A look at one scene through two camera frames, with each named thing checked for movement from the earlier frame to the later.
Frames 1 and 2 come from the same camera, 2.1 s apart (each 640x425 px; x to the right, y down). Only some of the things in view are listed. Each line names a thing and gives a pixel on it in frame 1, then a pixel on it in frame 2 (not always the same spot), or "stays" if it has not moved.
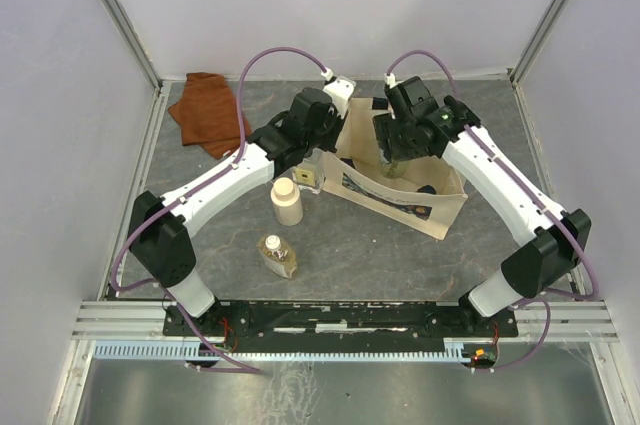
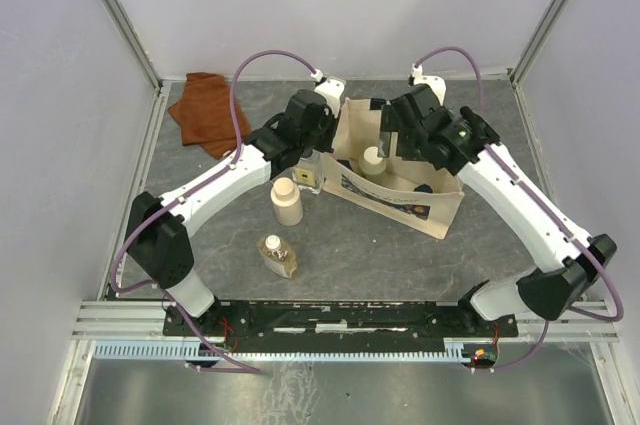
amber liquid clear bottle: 277,255 stays
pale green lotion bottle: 394,169 → 372,167
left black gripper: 337,125 stays
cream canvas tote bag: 426,199 stays
